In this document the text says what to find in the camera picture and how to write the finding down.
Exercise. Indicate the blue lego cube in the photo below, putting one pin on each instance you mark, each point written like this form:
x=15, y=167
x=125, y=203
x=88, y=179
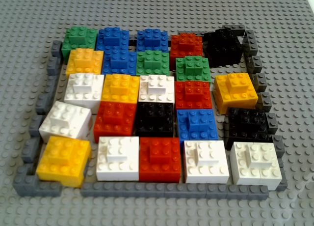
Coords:
x=112, y=39
x=120, y=64
x=196, y=127
x=152, y=39

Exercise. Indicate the dark grey small brick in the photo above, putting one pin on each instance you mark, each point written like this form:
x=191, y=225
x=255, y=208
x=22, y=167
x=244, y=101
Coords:
x=272, y=122

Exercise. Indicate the black lego cube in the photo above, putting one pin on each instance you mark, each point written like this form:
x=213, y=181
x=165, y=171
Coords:
x=245, y=127
x=220, y=49
x=154, y=120

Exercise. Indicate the white lego cube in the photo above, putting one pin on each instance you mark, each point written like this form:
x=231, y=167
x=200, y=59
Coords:
x=262, y=162
x=157, y=91
x=208, y=167
x=63, y=120
x=115, y=167
x=83, y=93

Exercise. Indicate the red lego cube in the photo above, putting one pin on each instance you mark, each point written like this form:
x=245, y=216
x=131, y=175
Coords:
x=186, y=44
x=193, y=95
x=159, y=167
x=112, y=122

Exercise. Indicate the yellow lego cube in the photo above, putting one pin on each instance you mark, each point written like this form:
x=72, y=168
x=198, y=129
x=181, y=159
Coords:
x=120, y=91
x=235, y=93
x=61, y=162
x=83, y=64

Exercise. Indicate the green lego cube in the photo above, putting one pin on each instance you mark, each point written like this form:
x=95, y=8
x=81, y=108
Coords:
x=78, y=39
x=152, y=64
x=193, y=71

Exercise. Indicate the grey lego baseplate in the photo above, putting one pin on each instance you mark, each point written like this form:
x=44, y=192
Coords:
x=157, y=211

